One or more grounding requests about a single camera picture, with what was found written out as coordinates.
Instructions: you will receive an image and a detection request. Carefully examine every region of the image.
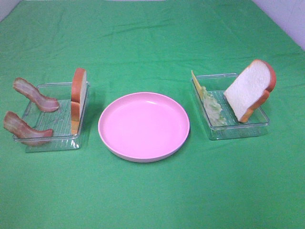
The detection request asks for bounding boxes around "yellow cheese slice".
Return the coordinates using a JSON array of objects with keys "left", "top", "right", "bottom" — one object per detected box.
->
[{"left": 191, "top": 70, "right": 203, "bottom": 100}]

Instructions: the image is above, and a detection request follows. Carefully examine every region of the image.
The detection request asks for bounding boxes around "bacon strip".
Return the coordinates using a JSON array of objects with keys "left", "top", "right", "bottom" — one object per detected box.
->
[
  {"left": 3, "top": 111, "right": 53, "bottom": 138},
  {"left": 13, "top": 77, "right": 59, "bottom": 112}
]

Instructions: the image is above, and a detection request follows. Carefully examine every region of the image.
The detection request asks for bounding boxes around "right clear plastic tray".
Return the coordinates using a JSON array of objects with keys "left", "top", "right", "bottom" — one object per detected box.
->
[{"left": 192, "top": 73, "right": 270, "bottom": 140}]

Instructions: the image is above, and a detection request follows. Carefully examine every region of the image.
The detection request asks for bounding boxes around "left clear plastic tray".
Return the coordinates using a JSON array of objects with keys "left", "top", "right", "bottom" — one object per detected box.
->
[{"left": 13, "top": 82, "right": 90, "bottom": 152}]

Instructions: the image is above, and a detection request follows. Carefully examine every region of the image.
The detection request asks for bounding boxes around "bread slice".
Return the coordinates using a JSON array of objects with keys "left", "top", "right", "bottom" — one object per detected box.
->
[
  {"left": 224, "top": 59, "right": 276, "bottom": 123},
  {"left": 71, "top": 68, "right": 87, "bottom": 135}
]

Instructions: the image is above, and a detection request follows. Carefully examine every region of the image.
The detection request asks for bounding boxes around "pink round plate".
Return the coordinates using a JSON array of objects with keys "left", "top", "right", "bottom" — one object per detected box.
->
[{"left": 98, "top": 92, "right": 190, "bottom": 163}]

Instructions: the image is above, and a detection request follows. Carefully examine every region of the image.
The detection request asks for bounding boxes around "green lettuce leaf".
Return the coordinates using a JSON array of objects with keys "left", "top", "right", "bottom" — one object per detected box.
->
[{"left": 202, "top": 86, "right": 227, "bottom": 126}]

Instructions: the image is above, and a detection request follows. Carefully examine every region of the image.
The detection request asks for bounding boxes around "clear plastic tray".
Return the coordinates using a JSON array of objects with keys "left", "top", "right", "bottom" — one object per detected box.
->
[
  {"left": 192, "top": 73, "right": 270, "bottom": 140},
  {"left": 13, "top": 82, "right": 90, "bottom": 152}
]

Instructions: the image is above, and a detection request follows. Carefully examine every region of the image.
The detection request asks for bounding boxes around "green tablecloth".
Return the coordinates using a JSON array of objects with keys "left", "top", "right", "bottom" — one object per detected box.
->
[{"left": 0, "top": 0, "right": 305, "bottom": 229}]

